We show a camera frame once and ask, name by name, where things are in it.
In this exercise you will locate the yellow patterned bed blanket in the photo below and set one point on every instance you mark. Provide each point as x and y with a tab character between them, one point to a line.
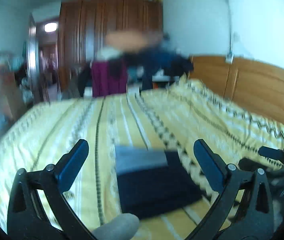
165	119

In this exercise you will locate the light blue collared shirt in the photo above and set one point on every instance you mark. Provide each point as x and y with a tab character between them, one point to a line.
133	159

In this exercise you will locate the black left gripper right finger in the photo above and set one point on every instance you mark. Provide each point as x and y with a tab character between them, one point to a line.
243	208

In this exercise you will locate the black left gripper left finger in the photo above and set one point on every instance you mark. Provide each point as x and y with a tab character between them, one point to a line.
26	217

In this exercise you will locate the pile of dark clothes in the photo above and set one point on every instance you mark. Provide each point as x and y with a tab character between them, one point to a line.
153	59

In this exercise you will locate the wooden bed headboard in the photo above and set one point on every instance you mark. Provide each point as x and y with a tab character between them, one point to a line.
255	86

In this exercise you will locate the maroon hanging garment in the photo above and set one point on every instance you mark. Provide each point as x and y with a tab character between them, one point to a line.
108	78

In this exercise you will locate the brown wooden wardrobe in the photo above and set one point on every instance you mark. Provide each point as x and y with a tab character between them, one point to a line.
85	26

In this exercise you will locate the dark navy blue garment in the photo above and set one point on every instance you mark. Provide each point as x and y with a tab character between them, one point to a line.
153	192

